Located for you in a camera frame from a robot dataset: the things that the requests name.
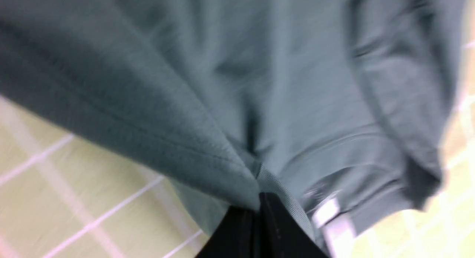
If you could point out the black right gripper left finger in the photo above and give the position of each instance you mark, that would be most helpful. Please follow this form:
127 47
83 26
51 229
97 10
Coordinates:
237 236

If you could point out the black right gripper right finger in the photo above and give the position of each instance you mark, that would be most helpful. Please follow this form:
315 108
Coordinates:
281 236

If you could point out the green long sleeve shirt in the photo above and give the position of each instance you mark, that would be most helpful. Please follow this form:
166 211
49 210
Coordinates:
336 106

